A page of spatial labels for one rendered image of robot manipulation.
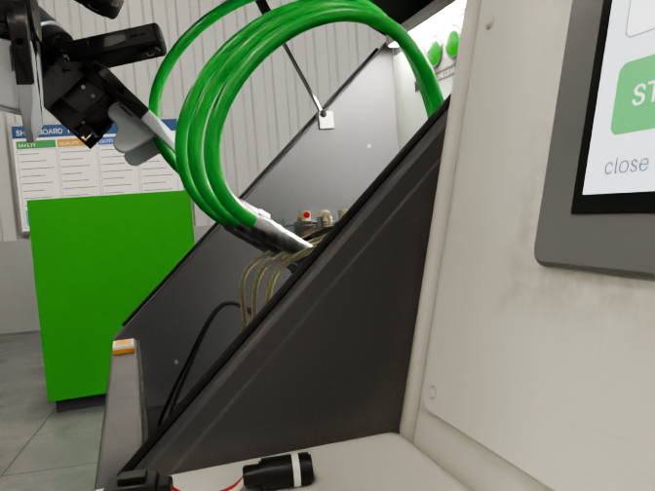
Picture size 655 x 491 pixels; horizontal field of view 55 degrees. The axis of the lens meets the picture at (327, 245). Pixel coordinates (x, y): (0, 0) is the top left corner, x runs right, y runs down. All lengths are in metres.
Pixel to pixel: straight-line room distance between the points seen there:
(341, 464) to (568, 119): 0.25
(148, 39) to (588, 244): 0.62
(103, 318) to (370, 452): 3.70
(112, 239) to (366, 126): 3.02
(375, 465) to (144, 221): 3.69
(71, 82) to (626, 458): 0.68
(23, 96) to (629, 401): 0.54
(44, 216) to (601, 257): 3.87
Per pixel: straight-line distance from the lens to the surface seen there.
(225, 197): 0.53
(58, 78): 0.83
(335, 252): 0.45
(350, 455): 0.45
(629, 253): 0.30
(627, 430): 0.30
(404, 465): 0.43
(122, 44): 0.82
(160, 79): 0.79
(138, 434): 0.63
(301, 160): 1.13
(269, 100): 7.43
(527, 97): 0.40
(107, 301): 4.08
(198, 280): 1.10
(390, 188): 0.47
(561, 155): 0.35
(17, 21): 0.64
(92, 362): 4.15
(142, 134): 0.76
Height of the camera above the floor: 1.15
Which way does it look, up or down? 4 degrees down
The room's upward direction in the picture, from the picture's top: 4 degrees counter-clockwise
